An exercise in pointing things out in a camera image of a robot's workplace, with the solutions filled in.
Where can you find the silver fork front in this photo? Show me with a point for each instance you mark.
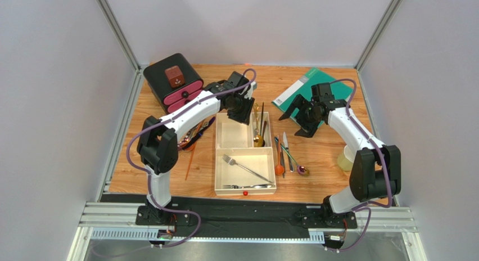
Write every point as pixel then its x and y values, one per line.
pixel 256 186

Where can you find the orange chopstick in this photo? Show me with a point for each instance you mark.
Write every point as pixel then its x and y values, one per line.
pixel 192 151

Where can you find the aluminium frame rail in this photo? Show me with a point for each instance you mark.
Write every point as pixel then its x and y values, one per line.
pixel 115 221

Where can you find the green notebook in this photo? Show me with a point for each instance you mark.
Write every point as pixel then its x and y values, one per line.
pixel 303 87

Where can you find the yellow-green mug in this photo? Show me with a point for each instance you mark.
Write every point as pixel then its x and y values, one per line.
pixel 346 159

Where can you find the silver fork diagonal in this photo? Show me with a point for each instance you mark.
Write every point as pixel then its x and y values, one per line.
pixel 232 162

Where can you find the blue serrated knife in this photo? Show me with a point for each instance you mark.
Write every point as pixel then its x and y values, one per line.
pixel 206 125

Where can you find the silver table knife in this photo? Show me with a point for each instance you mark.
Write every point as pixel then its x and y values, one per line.
pixel 290 162

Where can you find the blue-grey chopstick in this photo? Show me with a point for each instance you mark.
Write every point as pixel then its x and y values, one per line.
pixel 281 158

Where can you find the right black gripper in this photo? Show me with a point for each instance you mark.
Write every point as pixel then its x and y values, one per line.
pixel 301 116

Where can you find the iridescent long spoon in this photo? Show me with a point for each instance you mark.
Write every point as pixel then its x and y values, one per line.
pixel 299 169

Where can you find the orange spoon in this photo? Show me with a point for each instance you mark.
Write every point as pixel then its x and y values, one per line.
pixel 279 169
pixel 194 139

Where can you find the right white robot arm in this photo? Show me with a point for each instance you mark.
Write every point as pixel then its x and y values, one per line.
pixel 376 170

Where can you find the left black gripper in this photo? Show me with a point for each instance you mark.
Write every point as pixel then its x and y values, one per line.
pixel 244 117

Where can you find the white divided utensil tray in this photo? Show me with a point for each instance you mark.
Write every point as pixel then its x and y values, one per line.
pixel 236 140

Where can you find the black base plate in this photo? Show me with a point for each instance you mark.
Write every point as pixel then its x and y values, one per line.
pixel 224 218

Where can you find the brown cube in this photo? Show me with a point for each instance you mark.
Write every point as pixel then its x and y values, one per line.
pixel 175 76

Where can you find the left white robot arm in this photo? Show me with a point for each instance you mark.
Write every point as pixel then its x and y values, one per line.
pixel 158 140

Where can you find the gold ornate spoon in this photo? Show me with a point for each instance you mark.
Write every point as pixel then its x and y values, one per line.
pixel 258 139

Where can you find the black pink drawer box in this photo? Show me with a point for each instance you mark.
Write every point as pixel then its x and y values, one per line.
pixel 172 99

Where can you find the black spoon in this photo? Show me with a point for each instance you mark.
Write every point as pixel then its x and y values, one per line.
pixel 262 122

